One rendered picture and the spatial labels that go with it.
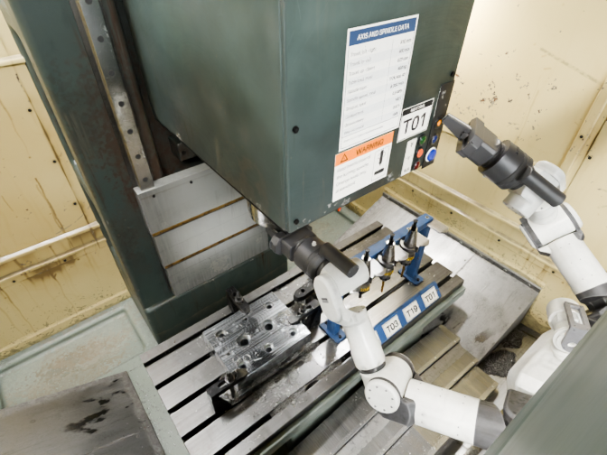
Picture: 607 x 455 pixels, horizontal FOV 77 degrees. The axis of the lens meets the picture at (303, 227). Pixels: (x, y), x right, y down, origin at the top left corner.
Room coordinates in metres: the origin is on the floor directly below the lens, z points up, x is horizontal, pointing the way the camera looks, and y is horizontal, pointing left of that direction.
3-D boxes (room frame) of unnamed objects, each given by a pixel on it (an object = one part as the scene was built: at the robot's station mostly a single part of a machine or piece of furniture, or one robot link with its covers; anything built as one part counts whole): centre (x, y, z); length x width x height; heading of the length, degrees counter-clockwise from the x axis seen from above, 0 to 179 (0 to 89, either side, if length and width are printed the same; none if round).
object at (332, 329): (0.81, -0.11, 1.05); 0.10 x 0.05 x 0.30; 39
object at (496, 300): (1.17, -0.45, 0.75); 0.89 x 0.70 x 0.26; 39
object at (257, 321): (0.74, 0.16, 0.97); 0.29 x 0.23 x 0.05; 129
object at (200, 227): (1.11, 0.34, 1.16); 0.48 x 0.05 x 0.51; 129
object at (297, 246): (0.69, 0.00, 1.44); 0.13 x 0.12 x 0.10; 128
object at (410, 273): (1.09, -0.45, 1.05); 0.10 x 0.05 x 0.30; 39
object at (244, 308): (0.87, 0.24, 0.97); 0.13 x 0.03 x 0.15; 39
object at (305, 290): (1.01, -0.06, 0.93); 0.26 x 0.05 x 0.06; 134
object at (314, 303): (0.82, -0.01, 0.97); 0.13 x 0.03 x 0.15; 129
